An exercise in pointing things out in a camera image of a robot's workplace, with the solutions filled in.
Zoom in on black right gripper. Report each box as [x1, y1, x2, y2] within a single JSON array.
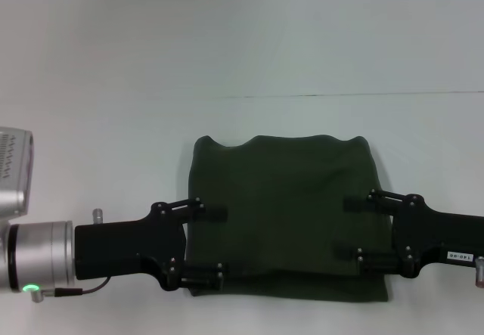
[[331, 188, 484, 279]]

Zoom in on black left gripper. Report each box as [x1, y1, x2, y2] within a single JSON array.
[[74, 197, 230, 291]]

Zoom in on dark green shirt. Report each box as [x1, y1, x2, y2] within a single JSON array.
[[187, 134, 392, 302]]

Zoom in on right arm cable with connector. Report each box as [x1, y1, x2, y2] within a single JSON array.
[[473, 256, 484, 289]]

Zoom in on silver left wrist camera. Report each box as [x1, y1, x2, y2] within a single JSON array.
[[0, 126, 35, 222]]

